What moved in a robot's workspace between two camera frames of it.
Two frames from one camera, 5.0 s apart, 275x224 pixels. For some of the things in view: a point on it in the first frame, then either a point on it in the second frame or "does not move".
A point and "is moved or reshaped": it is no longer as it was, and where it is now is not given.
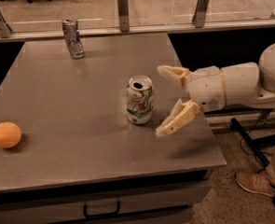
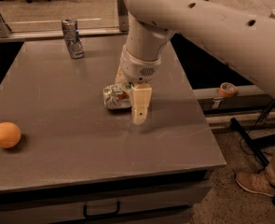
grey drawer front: x=169 y=203 does not move
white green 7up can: x=140 y=99 is moved or reshaped
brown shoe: x=257 y=182 does not move
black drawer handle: x=85 y=212 does not move
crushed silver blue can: x=71 y=30 does not move
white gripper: x=206 y=89 to x=137 y=69
